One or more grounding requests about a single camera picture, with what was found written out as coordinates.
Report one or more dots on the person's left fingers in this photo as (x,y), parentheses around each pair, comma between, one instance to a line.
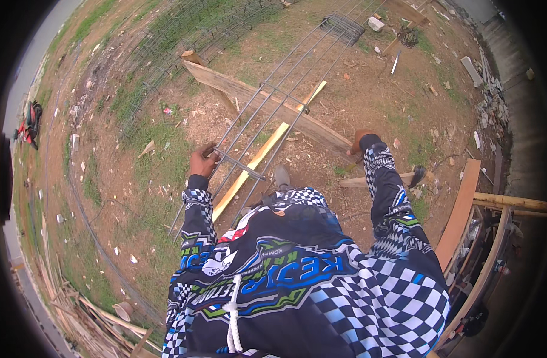
(210,150)

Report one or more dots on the red motorcycle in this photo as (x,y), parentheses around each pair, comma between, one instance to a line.
(29,124)

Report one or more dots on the pale yellow wooden slat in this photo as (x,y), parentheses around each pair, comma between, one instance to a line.
(231,197)

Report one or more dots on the heap of concrete rubble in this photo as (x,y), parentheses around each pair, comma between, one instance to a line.
(492,105)

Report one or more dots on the bundle of steel stirrups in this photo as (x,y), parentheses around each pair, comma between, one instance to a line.
(342,27)

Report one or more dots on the white stone chunk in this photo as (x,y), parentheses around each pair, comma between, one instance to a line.
(375,23)

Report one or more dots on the white metal strip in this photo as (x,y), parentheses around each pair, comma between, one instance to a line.
(395,62)

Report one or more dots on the grey concrete block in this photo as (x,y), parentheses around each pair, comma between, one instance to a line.
(471,70)

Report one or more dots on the person's right hand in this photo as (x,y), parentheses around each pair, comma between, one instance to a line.
(362,139)

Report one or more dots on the short light wooden slat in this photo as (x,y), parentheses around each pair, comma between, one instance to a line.
(358,181)

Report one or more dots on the bamboo pole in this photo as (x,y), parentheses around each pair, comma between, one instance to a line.
(510,201)

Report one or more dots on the orange-brown wooden plank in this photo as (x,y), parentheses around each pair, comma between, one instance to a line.
(459,210)

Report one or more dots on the long steel rebar cage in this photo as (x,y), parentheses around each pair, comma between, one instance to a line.
(286,60)

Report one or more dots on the weathered wooden trestle beam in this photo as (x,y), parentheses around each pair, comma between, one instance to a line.
(327,134)

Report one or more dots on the person's left hand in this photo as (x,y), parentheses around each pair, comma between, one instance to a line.
(201,162)

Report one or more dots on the tied steel rebar stirrup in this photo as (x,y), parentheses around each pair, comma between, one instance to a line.
(284,95)

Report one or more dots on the pile of scrap wood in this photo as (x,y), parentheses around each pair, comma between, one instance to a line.
(90,322)

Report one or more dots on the person's body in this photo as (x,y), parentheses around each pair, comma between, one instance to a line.
(291,277)

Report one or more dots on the black sandal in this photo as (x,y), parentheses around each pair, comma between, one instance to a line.
(417,176)

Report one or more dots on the wooden trestle post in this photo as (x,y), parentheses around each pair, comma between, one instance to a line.
(193,57)

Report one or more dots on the wooden cart with clutter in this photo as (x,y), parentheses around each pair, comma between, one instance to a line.
(488,273)

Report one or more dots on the heap of finished rebar cages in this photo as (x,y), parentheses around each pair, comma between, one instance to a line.
(188,31)

